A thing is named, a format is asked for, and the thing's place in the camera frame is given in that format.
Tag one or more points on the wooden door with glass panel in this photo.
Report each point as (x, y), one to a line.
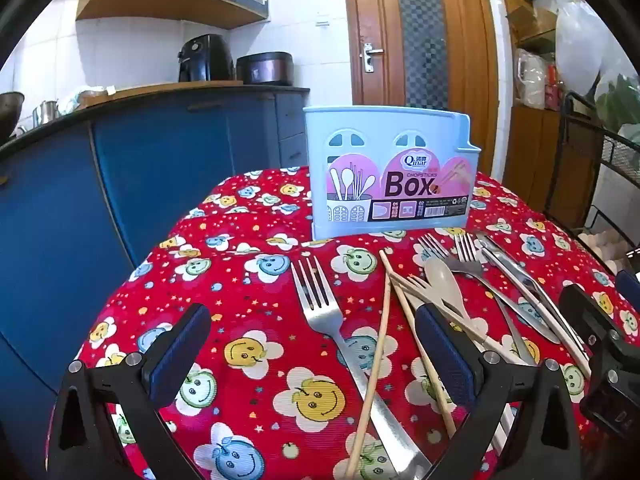
(370, 10)

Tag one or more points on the blue kitchen base cabinet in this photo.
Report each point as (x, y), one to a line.
(150, 160)

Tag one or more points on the steel kettle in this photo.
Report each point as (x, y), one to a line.
(45, 112)

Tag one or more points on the beige plastic spoon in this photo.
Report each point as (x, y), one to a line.
(441, 280)

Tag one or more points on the bag of green vegetables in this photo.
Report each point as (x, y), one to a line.
(620, 105)

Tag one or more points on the large steel fork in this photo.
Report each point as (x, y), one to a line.
(322, 310)

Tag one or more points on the beige plastic fork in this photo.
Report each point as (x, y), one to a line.
(422, 292)

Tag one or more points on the dark rice cooker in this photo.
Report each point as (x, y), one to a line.
(264, 69)

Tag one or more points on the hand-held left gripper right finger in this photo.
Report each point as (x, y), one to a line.
(445, 355)

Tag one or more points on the pile of eggs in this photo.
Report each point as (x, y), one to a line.
(607, 246)

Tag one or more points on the red packets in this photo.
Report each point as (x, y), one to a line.
(553, 87)

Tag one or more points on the light blue utensil box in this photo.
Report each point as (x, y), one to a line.
(350, 130)

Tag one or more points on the white jug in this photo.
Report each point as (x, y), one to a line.
(530, 77)

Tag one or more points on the wooden chopstick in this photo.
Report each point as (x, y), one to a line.
(376, 370)
(397, 287)

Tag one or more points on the white kitchenware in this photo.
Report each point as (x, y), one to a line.
(82, 99)

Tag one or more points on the small steel fork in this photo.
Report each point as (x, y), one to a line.
(440, 256)
(470, 265)

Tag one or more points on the black air fryer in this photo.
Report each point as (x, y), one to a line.
(205, 57)

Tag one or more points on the white plastic bag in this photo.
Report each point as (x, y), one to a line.
(580, 45)

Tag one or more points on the black metal rack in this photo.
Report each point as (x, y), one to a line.
(575, 160)

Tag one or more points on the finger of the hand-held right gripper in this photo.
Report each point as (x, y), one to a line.
(631, 287)
(590, 322)

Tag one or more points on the red smiley flower tablecloth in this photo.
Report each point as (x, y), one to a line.
(260, 310)

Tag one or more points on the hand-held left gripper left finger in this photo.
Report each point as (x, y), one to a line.
(180, 355)

